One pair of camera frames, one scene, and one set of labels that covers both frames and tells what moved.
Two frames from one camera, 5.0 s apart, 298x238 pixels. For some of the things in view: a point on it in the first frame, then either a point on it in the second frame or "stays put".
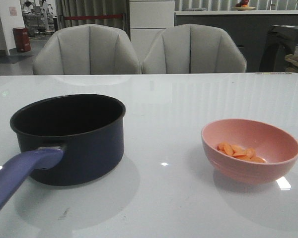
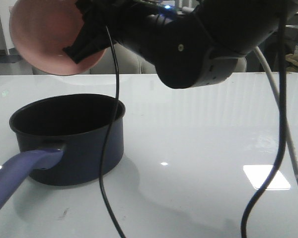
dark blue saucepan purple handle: (65, 140) stays put
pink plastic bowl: (249, 151) -> (41, 29)
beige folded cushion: (297, 63) stays put
